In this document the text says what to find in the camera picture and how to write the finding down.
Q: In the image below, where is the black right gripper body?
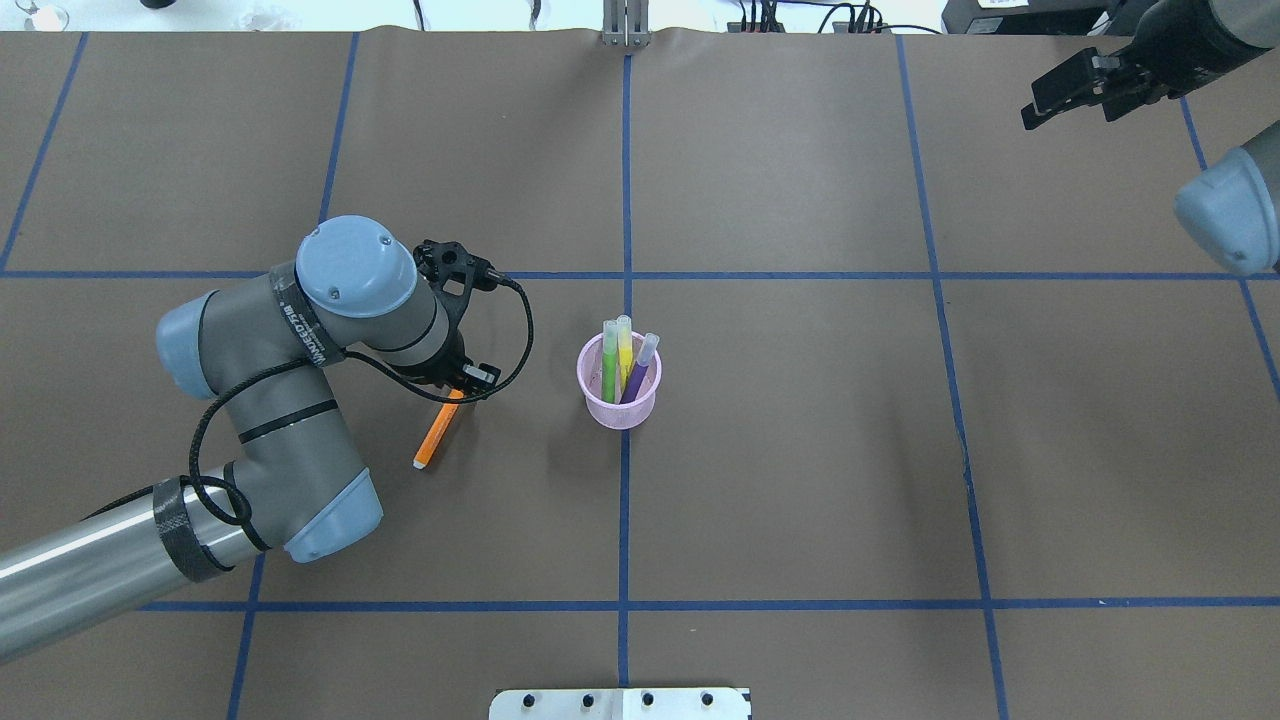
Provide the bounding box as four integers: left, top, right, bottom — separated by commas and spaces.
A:
1100, 1, 1242, 122

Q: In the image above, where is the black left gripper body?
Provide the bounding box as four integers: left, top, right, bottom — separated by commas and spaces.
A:
385, 240, 499, 387

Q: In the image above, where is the orange highlighter pen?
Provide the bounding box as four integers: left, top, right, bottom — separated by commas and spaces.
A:
412, 389, 465, 470

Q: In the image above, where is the green highlighter pen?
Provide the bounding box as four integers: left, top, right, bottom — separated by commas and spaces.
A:
600, 319, 620, 404

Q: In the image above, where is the purple highlighter pen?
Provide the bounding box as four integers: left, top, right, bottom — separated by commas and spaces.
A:
622, 333, 660, 404

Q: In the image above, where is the yellow highlighter pen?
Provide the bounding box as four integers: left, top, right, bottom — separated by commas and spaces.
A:
616, 314, 634, 404

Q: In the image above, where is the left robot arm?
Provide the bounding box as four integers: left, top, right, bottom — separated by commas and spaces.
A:
3, 215, 515, 662

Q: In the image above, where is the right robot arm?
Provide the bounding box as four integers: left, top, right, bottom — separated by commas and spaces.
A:
1020, 1, 1279, 275

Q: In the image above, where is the dark brown box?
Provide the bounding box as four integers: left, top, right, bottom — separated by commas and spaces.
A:
941, 1, 1110, 36

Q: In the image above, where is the brown paper table mat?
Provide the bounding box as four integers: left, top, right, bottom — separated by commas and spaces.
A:
3, 28, 1277, 719

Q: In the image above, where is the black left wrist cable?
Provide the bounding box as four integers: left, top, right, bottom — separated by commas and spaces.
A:
186, 268, 536, 561

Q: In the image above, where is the aluminium frame post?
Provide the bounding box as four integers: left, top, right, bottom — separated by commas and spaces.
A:
600, 0, 652, 49

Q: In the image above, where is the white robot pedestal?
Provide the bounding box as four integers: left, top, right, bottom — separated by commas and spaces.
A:
488, 687, 754, 719

